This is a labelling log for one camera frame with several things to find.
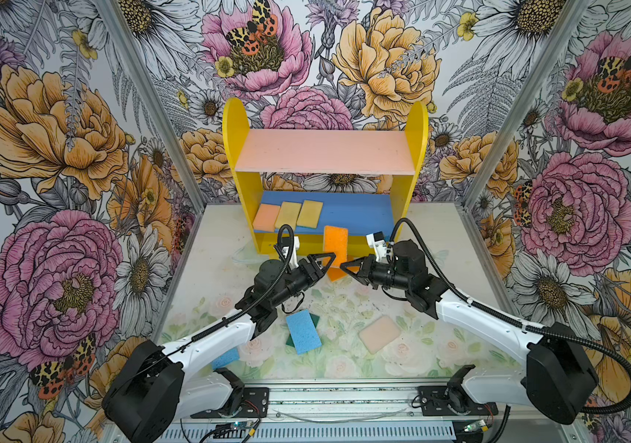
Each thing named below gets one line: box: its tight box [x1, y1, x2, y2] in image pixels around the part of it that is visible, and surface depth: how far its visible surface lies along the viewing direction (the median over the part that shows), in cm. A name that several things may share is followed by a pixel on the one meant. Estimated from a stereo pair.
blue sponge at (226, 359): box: [212, 346, 240, 371], surface depth 82 cm
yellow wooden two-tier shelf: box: [223, 96, 429, 257], surface depth 86 cm
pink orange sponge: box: [252, 203, 281, 232], surface depth 99 cm
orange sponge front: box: [322, 225, 349, 282], surface depth 80 cm
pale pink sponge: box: [357, 315, 401, 355], surface depth 88 cm
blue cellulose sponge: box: [285, 309, 322, 356], surface depth 85 cm
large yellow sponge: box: [297, 199, 324, 229], surface depth 100 cm
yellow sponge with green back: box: [274, 201, 302, 230], surface depth 99 cm
